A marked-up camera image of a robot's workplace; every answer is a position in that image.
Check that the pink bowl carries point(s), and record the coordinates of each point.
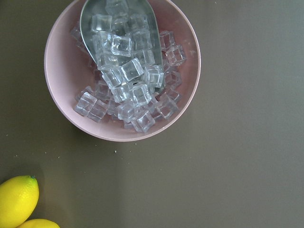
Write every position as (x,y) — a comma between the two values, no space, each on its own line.
(67,72)

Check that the clear ice cubes pile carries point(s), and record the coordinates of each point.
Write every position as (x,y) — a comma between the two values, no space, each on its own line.
(138,106)

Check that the metal ice scoop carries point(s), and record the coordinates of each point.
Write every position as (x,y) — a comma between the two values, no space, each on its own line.
(122,38)

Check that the yellow lemon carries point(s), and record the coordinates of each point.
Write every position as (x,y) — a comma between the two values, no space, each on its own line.
(18,198)
(39,223)

